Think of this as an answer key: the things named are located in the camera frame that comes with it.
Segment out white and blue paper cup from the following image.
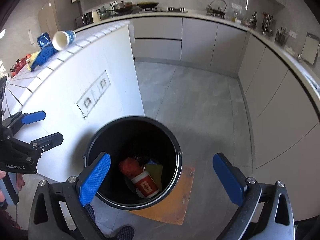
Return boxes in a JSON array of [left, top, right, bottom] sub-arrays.
[[52, 30, 76, 52]]

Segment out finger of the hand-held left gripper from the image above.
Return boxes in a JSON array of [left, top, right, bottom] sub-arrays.
[[2, 110, 47, 136], [12, 132, 64, 158]]

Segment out grey kitchen base cabinets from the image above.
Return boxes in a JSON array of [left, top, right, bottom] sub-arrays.
[[131, 15, 320, 220]]

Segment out blue drink can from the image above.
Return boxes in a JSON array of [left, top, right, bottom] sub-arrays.
[[37, 32, 50, 49]]

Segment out black microwave oven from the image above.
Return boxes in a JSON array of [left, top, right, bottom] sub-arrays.
[[75, 12, 93, 28]]

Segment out white cutting board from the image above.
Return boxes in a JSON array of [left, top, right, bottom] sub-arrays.
[[301, 33, 320, 65]]

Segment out white tiled kitchen island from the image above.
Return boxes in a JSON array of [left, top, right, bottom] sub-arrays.
[[0, 20, 145, 183]]

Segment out black kettle with hoop handle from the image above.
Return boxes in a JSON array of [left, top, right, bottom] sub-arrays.
[[209, 0, 227, 14]]

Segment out blue cloth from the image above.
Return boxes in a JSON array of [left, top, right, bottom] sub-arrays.
[[30, 45, 58, 70]]

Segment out black plastic bucket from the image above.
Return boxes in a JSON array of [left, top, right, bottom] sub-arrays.
[[82, 116, 183, 210]]

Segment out black knife holder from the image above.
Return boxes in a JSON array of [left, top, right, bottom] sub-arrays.
[[275, 27, 288, 46]]

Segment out yellow cloth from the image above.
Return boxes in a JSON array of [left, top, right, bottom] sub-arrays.
[[26, 51, 42, 72]]

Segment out person's left hand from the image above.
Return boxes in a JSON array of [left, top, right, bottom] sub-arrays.
[[14, 173, 26, 190]]

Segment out metal utensil rack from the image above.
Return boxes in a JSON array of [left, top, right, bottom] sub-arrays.
[[261, 12, 273, 36]]

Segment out red basket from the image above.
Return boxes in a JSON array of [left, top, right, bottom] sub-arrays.
[[11, 57, 28, 74]]

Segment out red plastic bag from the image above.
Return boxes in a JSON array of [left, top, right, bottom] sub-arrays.
[[119, 157, 142, 179]]

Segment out person's dark mesh shoe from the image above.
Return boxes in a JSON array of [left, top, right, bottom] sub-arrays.
[[115, 226, 135, 240], [85, 203, 96, 222]]

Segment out red paper cup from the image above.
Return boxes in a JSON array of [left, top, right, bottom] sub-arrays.
[[130, 171, 160, 199]]

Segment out pan with glass lid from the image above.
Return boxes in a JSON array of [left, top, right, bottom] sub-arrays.
[[112, 1, 134, 14]]

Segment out black gas cooktop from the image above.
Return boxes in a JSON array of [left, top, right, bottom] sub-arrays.
[[110, 6, 188, 15]]

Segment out yellow sponge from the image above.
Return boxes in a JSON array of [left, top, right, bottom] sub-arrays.
[[145, 164, 163, 190]]

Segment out beige refrigerator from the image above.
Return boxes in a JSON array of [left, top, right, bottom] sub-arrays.
[[38, 0, 80, 39]]

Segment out island socket panel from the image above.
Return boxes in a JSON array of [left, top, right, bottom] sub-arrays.
[[76, 70, 111, 118]]

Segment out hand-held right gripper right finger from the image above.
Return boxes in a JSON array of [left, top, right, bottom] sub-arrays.
[[212, 152, 296, 240]]

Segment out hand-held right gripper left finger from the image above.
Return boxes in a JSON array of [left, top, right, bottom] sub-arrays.
[[28, 152, 112, 240]]

